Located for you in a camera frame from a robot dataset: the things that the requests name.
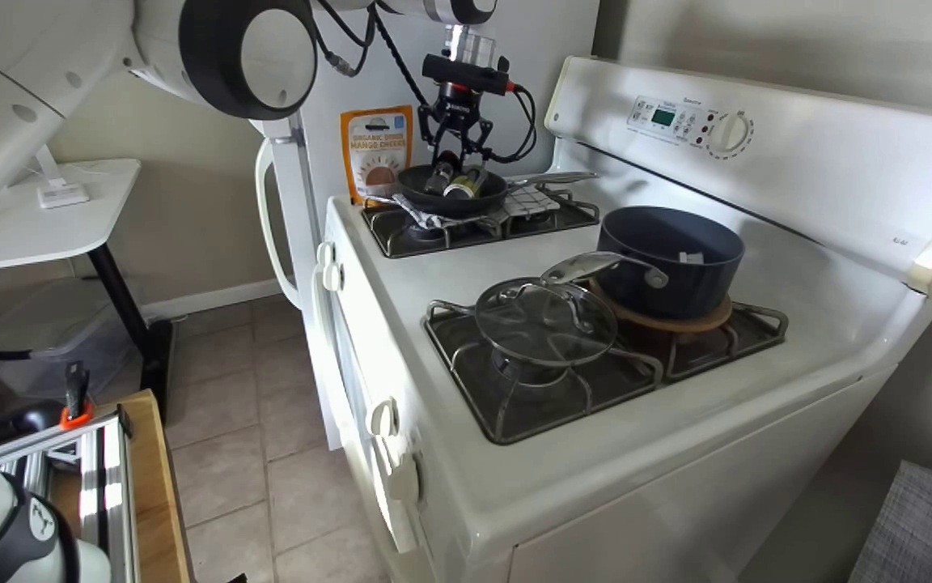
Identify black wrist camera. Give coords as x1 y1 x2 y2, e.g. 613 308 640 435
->
420 50 514 99

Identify clear plastic storage bin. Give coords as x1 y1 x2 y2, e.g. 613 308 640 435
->
0 304 158 410

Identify orange white snack bag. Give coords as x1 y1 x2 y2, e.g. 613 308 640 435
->
337 99 420 209

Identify orange clamp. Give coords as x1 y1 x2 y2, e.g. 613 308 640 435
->
57 360 96 429

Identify white table with black leg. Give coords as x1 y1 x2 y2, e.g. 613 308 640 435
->
0 156 173 426

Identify white stove knob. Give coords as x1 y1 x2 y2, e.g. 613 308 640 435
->
311 240 346 293
361 395 405 442

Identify grey woven basket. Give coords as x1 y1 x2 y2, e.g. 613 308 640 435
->
845 458 932 583

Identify white stove timer dial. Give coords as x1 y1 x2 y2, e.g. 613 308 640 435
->
697 102 757 163

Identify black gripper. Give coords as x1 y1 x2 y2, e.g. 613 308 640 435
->
423 86 497 192

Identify glass pot lid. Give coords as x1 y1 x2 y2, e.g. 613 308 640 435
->
469 271 623 371

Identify dark blue pot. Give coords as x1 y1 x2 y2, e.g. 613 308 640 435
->
536 205 746 322

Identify wooden robot cart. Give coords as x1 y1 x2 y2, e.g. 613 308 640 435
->
0 386 198 583

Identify black frying pan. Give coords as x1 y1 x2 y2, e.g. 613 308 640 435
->
390 159 601 220

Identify small white device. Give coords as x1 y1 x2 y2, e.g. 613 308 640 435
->
31 143 94 212

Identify white gas stove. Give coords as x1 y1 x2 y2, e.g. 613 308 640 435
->
311 50 932 583

